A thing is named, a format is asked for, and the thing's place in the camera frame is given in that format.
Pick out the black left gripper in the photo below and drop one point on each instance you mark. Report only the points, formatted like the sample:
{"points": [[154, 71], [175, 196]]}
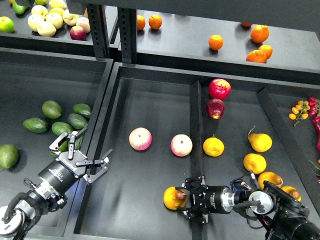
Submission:
{"points": [[72, 164]]}

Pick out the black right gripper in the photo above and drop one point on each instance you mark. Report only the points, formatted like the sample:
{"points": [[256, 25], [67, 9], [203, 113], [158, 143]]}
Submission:
{"points": [[208, 199]]}

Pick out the dark green avocado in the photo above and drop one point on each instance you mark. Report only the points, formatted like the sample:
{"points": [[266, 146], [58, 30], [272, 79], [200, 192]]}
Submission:
{"points": [[78, 143]]}

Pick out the yellow pear brown top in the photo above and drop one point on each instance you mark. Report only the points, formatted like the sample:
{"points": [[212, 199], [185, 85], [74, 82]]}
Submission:
{"points": [[174, 198]]}

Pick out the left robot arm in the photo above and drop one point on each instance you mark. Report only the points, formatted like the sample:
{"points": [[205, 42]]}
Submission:
{"points": [[26, 209]]}

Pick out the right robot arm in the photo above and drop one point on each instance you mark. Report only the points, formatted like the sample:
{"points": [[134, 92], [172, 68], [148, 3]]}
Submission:
{"points": [[280, 214]]}

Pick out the green avocado lower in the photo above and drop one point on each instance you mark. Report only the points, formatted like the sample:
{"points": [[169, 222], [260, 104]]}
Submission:
{"points": [[62, 148]]}

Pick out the green avocado centre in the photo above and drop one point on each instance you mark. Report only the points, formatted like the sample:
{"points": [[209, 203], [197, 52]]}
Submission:
{"points": [[59, 127]]}

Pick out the green avocado upper right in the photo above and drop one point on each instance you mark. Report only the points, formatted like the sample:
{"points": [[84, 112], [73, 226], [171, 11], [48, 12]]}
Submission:
{"points": [[83, 110]]}

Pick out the green avocado far left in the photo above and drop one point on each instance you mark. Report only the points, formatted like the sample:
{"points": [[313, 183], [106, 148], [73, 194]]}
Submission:
{"points": [[35, 125]]}

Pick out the round yellow pear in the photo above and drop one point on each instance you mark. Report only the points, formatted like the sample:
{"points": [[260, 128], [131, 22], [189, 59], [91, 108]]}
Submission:
{"points": [[213, 146]]}

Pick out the light green avocado top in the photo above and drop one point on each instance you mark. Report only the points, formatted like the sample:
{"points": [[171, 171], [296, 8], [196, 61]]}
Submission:
{"points": [[52, 109]]}

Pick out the large light green avocado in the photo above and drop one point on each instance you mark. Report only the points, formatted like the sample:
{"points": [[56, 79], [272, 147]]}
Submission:
{"points": [[9, 156]]}

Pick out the yellow pear brown spot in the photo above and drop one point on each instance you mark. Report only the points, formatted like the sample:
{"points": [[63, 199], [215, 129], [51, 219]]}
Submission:
{"points": [[270, 177]]}

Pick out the yellow pear with stem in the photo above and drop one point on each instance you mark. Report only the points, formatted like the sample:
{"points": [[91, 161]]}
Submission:
{"points": [[260, 142]]}

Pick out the yellow pear lower right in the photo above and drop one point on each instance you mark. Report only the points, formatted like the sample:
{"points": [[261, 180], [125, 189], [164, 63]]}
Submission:
{"points": [[292, 192]]}

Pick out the pale yellow pear front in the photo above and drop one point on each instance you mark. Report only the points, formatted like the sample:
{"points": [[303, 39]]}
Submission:
{"points": [[46, 29]]}

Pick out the pale yellow pear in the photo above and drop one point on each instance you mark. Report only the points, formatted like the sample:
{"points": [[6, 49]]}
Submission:
{"points": [[34, 21], [46, 29], [55, 19], [70, 18]]}

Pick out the pale yellow pear right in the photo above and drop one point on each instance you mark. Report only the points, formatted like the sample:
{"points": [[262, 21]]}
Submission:
{"points": [[70, 18]]}

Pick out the pale yellow pear middle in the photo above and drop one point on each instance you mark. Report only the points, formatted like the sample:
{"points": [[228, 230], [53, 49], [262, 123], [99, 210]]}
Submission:
{"points": [[55, 19]]}

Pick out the pale yellow pear left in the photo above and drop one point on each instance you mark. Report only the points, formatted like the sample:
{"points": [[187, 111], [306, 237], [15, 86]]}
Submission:
{"points": [[34, 21]]}

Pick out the black tray divider left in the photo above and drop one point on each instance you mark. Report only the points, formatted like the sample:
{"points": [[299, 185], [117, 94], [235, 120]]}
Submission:
{"points": [[196, 129]]}

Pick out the pink apple right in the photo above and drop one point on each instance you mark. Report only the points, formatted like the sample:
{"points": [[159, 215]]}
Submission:
{"points": [[181, 145]]}

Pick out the pink apple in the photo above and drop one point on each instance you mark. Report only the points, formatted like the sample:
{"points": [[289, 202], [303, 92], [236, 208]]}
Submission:
{"points": [[140, 138], [181, 145]]}

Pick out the pink apple left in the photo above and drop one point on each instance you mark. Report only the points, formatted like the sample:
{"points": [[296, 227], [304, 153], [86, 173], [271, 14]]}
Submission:
{"points": [[140, 138]]}

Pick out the dark red apple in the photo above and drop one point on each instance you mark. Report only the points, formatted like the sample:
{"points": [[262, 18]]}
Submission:
{"points": [[215, 108]]}

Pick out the bright red apple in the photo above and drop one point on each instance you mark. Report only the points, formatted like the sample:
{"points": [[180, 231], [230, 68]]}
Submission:
{"points": [[219, 89]]}

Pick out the red apple on shelf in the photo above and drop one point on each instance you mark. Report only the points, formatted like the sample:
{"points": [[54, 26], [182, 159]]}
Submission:
{"points": [[78, 33]]}

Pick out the pale peach on shelf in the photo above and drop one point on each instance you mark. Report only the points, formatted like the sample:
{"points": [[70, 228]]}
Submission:
{"points": [[84, 23]]}

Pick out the orange cherry tomato bunch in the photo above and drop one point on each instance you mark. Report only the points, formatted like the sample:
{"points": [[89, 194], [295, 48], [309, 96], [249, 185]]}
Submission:
{"points": [[299, 112]]}

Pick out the green apple on shelf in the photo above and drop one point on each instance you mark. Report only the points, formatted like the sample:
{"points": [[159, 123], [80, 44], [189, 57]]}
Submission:
{"points": [[6, 25]]}

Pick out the red chili peppers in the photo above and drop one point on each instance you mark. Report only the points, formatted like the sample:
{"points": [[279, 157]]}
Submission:
{"points": [[314, 111]]}

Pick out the orange on shelf left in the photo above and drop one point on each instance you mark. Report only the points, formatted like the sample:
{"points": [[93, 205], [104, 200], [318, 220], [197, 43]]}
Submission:
{"points": [[155, 22]]}

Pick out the orange on shelf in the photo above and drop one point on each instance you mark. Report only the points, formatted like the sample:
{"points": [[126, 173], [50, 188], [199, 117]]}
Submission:
{"points": [[155, 22], [215, 42]]}

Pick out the orange front right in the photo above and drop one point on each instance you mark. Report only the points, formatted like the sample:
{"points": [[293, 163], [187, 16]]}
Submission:
{"points": [[257, 56]]}

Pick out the green pepper on shelf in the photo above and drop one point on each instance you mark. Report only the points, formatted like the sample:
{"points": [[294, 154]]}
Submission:
{"points": [[19, 9]]}

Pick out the orange on shelf centre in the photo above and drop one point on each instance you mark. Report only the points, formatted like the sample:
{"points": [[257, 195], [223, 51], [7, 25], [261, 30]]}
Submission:
{"points": [[215, 42]]}

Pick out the dark avocado by wall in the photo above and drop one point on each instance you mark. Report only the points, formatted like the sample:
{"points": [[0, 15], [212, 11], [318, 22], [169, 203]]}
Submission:
{"points": [[77, 121]]}

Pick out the black shelf post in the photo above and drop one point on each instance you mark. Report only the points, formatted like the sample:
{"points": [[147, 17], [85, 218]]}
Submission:
{"points": [[127, 26]]}

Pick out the orange behind post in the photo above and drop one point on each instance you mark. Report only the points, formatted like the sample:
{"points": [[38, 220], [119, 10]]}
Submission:
{"points": [[141, 22]]}

